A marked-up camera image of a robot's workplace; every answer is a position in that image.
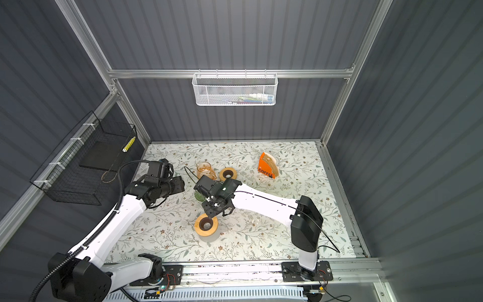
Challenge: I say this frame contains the orange coffee filter pack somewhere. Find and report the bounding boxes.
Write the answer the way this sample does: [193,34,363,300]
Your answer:
[257,152,279,179]

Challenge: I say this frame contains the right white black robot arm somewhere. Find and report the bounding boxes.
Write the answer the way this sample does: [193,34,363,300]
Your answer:
[194,176,323,273]

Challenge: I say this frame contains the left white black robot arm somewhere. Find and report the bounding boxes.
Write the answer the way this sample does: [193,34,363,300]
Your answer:
[48,176,184,301]

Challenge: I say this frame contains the green glass dripper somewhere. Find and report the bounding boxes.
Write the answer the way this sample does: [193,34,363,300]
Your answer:
[194,191,205,202]

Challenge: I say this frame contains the yellow marker pen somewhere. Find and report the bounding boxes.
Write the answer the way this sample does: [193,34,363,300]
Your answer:
[122,136,137,153]

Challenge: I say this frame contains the black flat pad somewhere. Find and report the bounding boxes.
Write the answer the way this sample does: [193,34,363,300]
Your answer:
[79,142,127,171]

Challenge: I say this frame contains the items in white basket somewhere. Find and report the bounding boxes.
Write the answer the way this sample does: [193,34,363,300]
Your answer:
[223,93,275,106]

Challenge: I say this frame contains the white perforated vent strip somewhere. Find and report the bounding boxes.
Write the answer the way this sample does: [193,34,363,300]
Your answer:
[127,286,308,301]

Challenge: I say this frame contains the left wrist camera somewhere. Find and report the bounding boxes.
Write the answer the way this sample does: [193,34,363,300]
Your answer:
[146,159,174,179]

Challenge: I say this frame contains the black corrugated cable conduit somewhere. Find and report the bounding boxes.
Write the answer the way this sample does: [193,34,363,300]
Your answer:
[28,160,167,302]

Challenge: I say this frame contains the black wire mesh basket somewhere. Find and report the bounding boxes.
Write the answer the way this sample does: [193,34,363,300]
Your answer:
[30,114,137,206]

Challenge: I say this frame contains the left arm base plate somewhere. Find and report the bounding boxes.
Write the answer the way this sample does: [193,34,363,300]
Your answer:
[129,265,184,286]

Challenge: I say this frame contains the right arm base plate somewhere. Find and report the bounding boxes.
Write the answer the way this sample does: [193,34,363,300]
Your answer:
[281,260,333,282]

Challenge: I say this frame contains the white wire mesh basket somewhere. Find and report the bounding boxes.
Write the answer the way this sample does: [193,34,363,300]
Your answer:
[192,72,279,106]

